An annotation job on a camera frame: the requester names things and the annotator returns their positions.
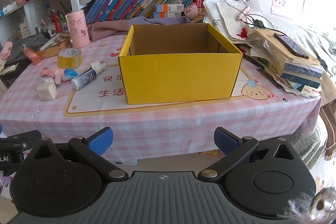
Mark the pink checkered tablecloth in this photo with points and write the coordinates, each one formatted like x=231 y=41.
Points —
x=257 y=108

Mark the white spray bottle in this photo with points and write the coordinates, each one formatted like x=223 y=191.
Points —
x=86 y=77

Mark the pink purple cloth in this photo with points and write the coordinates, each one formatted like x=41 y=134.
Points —
x=100 y=30

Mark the yellow cardboard box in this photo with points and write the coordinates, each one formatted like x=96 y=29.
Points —
x=177 y=63

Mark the wooden chess board box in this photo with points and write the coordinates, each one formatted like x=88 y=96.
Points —
x=57 y=43

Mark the upper orange white box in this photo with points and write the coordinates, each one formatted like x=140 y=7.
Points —
x=169 y=8

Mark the stack of books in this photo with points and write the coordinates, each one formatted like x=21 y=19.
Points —
x=295 y=74

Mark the pink pump bottle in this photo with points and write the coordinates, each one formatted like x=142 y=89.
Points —
x=31 y=55

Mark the orange white box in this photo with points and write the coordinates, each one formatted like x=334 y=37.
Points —
x=169 y=8
x=166 y=14

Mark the white paper bags stack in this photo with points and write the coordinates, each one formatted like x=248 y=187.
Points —
x=232 y=17

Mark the lower orange white box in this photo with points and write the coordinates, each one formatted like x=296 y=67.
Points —
x=166 y=14

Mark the pink plush toy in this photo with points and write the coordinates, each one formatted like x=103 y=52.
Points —
x=56 y=73

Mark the pink pig plush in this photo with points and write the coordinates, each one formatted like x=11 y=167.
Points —
x=191 y=11

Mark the white sponge block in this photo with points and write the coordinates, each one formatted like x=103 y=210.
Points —
x=46 y=91

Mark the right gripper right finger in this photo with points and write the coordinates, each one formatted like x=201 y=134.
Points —
x=236 y=151

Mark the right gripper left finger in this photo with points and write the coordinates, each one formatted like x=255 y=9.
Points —
x=90 y=151

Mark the blue object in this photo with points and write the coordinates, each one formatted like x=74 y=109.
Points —
x=69 y=74

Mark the black smartphone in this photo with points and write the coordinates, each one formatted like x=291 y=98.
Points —
x=291 y=45

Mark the grey garment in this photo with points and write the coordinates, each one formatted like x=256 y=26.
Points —
x=34 y=42

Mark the yellow tape roll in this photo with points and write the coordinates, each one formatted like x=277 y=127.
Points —
x=69 y=58

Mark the pink cylindrical container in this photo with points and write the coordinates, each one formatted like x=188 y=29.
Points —
x=77 y=28

